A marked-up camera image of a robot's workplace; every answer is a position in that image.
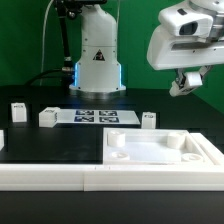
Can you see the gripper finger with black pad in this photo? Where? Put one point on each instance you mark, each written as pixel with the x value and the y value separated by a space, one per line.
pixel 180 78
pixel 203 71

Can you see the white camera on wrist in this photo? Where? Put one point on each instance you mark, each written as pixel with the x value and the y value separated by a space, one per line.
pixel 182 20

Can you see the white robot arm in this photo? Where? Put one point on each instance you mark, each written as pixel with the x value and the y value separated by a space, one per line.
pixel 98 73

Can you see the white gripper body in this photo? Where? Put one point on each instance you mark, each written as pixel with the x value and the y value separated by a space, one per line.
pixel 166 51

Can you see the white sheet with fiducial tags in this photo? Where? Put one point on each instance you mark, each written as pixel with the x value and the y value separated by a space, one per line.
pixel 85 116

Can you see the white square table top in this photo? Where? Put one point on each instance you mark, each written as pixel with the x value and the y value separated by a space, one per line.
pixel 151 147

